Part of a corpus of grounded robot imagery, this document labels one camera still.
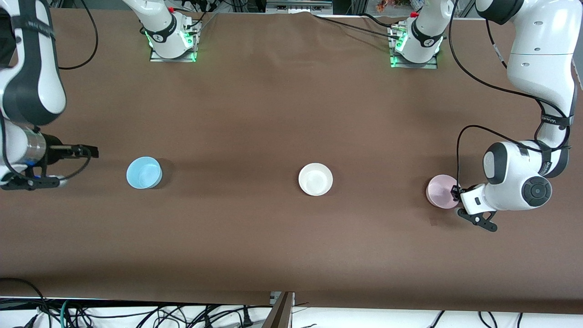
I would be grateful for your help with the black power plug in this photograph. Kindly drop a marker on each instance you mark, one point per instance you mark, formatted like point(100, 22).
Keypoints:
point(247, 320)

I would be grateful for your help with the aluminium frame rail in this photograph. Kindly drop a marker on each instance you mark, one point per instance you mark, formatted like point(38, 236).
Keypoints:
point(298, 5)

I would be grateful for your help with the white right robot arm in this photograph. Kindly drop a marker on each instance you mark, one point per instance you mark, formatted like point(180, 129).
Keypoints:
point(27, 54)

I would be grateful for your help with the white bowl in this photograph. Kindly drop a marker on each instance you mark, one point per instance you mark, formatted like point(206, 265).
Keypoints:
point(315, 179)

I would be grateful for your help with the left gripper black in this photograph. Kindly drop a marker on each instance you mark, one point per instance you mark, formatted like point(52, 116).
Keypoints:
point(454, 192)

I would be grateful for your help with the aluminium profile beam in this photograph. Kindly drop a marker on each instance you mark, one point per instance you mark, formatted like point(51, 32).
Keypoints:
point(278, 314)

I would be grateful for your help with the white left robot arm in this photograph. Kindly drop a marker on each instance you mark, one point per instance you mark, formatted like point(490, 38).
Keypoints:
point(537, 68)

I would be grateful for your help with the brown table cover sheet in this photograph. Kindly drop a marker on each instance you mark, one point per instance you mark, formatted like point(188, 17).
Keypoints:
point(273, 114)

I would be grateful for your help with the pink bowl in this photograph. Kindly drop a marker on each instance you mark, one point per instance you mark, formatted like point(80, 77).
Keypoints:
point(439, 191)

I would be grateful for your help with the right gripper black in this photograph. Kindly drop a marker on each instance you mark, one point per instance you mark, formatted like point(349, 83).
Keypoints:
point(55, 152)

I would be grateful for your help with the blue bowl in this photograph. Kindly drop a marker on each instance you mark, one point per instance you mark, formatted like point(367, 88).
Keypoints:
point(144, 173)

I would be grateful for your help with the orange red small objects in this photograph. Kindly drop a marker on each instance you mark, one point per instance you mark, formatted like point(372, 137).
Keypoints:
point(385, 5)

